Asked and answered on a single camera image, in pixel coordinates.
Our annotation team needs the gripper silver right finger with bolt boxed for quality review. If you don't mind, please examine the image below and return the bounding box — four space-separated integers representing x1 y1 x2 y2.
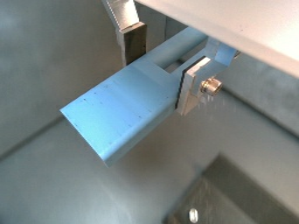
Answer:
174 37 239 116

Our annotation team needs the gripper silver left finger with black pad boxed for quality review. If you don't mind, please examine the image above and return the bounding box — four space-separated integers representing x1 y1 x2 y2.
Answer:
102 0 147 66

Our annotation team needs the light blue forked peg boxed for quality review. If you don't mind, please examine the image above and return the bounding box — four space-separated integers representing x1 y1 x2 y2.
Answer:
60 26 210 168

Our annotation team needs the black regrasp fixture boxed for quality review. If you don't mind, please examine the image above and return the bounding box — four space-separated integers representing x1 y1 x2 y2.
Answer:
164 155 299 224

